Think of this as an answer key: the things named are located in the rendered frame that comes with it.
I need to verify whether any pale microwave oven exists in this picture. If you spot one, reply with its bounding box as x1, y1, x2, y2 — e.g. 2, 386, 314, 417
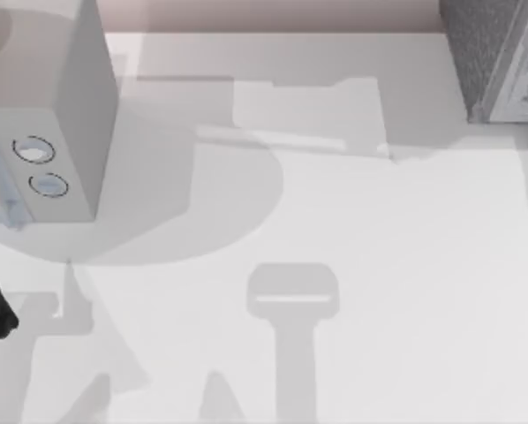
0, 0, 119, 231

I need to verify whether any small microwave knob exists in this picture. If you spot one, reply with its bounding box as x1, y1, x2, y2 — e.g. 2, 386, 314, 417
27, 172, 70, 199

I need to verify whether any large microwave knob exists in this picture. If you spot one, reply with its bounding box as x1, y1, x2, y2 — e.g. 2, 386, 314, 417
11, 135, 57, 165

